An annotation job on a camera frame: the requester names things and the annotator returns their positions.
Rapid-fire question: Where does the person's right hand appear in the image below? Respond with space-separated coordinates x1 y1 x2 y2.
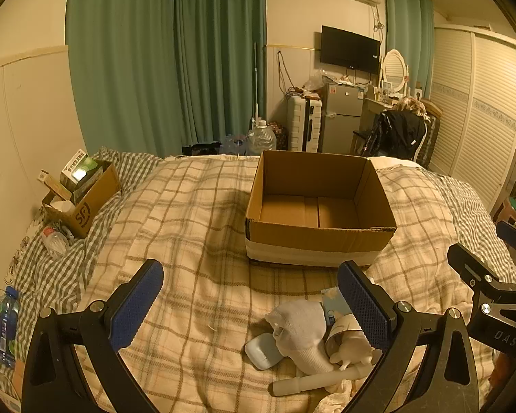
491 353 512 394

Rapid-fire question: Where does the beige plaid blanket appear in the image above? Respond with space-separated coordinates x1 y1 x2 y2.
75 152 499 413

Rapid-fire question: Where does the small printed cardboard box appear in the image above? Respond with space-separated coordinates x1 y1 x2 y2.
42 160 122 239

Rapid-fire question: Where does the wide green curtain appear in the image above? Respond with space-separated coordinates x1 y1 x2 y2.
65 0 268 158

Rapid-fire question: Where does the white oval mirror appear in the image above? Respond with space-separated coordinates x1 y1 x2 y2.
380 49 407 94

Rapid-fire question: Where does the small plastic stool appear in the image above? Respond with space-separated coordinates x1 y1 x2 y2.
492 198 516 229

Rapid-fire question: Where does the green gingham bed sheet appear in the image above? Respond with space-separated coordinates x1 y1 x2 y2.
0 148 516 401

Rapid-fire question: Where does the white plastic tube bottle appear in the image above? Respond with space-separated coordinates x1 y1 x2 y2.
270 363 373 398

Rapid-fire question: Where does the clear plastic bag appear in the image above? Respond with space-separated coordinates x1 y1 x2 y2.
303 72 326 92

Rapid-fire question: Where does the white suitcase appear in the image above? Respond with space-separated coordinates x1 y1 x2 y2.
286 95 323 153

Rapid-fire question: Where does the narrow green curtain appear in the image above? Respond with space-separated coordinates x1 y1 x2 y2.
383 0 435 99

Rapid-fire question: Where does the white louvred wardrobe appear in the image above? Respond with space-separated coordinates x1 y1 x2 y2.
428 23 516 213

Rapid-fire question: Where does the white sock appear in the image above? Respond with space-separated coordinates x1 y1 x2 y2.
265 301 340 375

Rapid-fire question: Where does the white mop pole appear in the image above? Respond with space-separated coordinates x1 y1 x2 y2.
253 43 261 125

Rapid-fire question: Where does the tan fluffy item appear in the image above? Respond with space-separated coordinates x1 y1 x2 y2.
393 97 427 115

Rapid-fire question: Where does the light blue patterned packet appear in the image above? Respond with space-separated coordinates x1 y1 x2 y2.
322 289 354 323

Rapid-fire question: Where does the clear bottle red cap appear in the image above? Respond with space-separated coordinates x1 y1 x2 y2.
41 226 72 259

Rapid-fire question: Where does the green and white carton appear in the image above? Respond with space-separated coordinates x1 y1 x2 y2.
60 150 99 190

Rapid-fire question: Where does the white crumpled cloth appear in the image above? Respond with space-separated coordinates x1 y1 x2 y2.
316 379 370 413

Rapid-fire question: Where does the beige dressing table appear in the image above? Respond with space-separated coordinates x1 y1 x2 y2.
360 95 398 138

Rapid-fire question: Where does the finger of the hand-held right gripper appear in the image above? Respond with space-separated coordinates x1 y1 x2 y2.
496 221 516 247
447 243 504 297

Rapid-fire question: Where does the black wall television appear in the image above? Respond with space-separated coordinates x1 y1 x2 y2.
320 26 381 75

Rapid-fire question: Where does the slim beige carton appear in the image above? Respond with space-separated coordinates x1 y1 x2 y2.
36 171 75 204

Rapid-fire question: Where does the pack of water bottles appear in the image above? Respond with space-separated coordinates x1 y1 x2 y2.
221 134 250 156

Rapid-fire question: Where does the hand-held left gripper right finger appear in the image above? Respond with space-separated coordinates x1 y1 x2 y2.
337 260 480 413

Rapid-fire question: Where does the large cardboard box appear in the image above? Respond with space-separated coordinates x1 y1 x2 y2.
244 150 397 267

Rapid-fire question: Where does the black jacket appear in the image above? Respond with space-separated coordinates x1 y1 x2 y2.
367 109 426 162

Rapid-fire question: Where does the white earbuds case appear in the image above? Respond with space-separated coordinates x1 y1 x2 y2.
245 332 283 371

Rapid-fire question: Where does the black bag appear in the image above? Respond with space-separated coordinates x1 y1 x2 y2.
182 141 222 156

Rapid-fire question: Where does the wooden chair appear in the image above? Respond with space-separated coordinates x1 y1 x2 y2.
353 129 376 156

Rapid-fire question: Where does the grey mini fridge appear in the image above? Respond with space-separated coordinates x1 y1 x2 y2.
320 82 364 154

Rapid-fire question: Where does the dark patterned bag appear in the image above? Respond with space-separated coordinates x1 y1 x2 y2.
267 121 290 151

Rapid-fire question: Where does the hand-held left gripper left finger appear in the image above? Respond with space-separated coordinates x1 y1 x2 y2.
21 259 164 413

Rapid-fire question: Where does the large clear water jug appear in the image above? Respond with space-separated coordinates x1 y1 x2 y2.
246 119 277 156

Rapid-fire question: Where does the blue label water bottle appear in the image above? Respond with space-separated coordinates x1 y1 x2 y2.
0 286 21 368

